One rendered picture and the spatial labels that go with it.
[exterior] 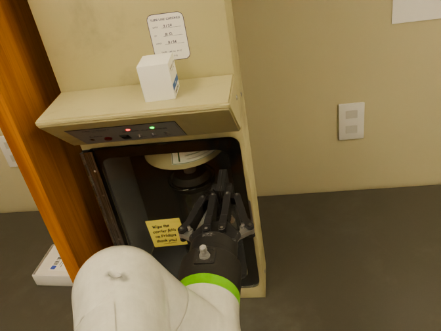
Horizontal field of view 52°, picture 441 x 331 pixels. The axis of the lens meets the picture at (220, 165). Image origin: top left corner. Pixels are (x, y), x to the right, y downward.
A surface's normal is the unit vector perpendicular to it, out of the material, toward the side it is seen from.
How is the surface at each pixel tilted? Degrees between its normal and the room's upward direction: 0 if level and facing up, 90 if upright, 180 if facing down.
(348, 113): 90
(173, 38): 90
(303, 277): 0
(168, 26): 90
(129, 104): 0
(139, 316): 34
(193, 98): 0
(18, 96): 90
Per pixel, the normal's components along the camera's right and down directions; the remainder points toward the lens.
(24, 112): 0.99, -0.07
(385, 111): -0.08, 0.55
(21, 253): -0.15, -0.83
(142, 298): 0.44, -0.87
